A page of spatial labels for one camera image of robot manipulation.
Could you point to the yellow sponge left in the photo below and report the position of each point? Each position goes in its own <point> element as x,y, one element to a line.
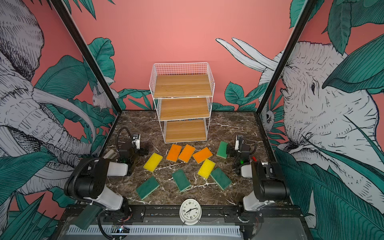
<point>153,162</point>

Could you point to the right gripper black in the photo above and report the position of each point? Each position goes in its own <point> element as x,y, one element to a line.
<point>232,151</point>

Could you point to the grey block by wall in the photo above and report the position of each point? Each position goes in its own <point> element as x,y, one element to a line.
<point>111,154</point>

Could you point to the white alarm clock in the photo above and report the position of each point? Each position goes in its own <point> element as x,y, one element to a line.
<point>190,212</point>

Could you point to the orange sponge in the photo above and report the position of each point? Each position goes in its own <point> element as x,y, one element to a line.
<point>186,153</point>
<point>202,155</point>
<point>174,153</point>

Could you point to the yellow sponge right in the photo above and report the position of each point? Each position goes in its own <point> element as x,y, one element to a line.
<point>206,169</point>

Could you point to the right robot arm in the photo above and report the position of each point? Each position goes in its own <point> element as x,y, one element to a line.
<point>269,183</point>

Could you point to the green sponge back right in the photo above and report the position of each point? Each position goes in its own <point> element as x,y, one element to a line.
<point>222,150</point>

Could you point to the green sponge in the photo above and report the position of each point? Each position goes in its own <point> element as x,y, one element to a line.
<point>221,178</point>
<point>222,150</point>
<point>147,187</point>
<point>181,180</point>

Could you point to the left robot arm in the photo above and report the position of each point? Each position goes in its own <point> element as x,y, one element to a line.
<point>87,183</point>

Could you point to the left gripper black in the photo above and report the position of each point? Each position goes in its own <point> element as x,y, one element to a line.
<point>139,151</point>

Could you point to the white slotted cable duct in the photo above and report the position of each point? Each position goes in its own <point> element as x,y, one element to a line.
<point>151,230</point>

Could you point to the green sponge front middle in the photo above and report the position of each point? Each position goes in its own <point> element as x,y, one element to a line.
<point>181,180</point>

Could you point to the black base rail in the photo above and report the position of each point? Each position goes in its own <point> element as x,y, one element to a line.
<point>230,213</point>

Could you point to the white wire three-tier shelf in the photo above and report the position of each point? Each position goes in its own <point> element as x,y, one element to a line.
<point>183,95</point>

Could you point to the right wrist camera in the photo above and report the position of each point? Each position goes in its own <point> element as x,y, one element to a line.
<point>239,142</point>

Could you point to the green sponge front left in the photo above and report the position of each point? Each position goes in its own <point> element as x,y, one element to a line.
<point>147,187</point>

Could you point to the yellow sponge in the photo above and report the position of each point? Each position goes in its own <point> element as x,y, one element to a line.
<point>206,169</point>
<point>153,162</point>

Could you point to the green sponge front right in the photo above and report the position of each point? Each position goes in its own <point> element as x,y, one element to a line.
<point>221,178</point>

